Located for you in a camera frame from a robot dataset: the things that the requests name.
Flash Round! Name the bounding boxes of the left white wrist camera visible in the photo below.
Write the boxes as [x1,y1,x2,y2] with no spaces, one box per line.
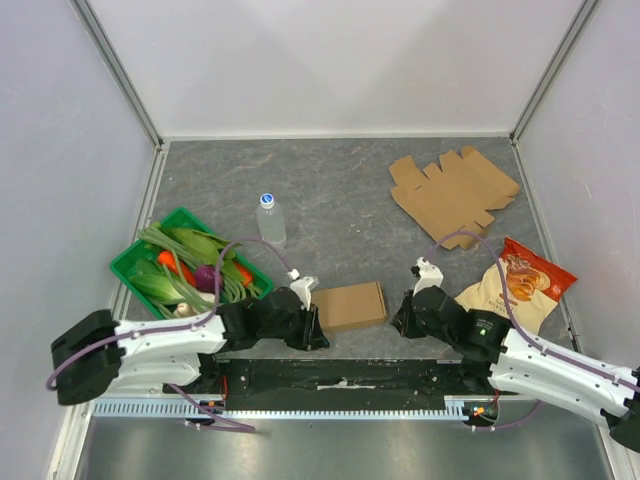
[287,269,319,310]

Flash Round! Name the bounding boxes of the purple onion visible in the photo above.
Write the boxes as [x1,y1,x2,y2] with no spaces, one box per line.
[194,265,224,293]

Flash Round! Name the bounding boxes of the white mushroom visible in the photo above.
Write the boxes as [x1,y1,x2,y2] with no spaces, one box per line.
[174,302,196,318]

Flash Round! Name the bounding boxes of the clear plastic water bottle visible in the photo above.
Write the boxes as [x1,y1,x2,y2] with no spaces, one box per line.
[256,193,286,246]

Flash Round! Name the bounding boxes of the red snack bag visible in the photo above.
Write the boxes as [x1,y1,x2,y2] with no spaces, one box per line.
[500,237,577,302]

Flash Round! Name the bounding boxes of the green leafy vegetable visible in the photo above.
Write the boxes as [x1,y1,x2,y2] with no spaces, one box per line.
[127,227,246,306]

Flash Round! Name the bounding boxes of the green long beans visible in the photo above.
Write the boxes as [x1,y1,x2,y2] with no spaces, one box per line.
[137,222,261,311]

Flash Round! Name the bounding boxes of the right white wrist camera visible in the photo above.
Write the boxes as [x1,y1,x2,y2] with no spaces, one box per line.
[411,257,444,296]

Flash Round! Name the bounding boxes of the grey cable duct rail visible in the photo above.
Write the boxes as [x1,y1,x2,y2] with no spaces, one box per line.
[92,398,489,422]

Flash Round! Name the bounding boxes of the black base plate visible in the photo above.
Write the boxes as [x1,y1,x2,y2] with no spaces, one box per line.
[182,356,494,412]

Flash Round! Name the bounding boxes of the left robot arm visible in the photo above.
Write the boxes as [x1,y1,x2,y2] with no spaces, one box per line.
[46,287,329,406]

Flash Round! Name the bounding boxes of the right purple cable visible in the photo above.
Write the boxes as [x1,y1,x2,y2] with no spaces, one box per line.
[424,229,640,434]

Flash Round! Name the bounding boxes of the purple cable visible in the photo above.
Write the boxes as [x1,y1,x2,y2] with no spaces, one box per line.
[46,237,296,432]
[424,229,640,434]

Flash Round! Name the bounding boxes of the orange carrot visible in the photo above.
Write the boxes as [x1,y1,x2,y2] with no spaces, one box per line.
[156,250,196,287]

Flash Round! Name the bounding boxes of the brown cardboard box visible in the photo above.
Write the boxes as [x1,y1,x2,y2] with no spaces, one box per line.
[312,282,387,334]

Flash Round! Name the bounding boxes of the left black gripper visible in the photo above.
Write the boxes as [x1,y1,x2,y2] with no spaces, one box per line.
[260,301,329,350]

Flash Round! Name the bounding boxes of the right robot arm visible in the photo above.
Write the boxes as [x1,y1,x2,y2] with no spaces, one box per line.
[391,287,639,452]

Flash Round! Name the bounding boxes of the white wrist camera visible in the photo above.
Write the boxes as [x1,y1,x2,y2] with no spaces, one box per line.
[287,269,319,310]
[411,257,444,296]

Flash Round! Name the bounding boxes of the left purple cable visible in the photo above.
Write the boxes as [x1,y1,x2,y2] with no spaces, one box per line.
[46,237,296,432]

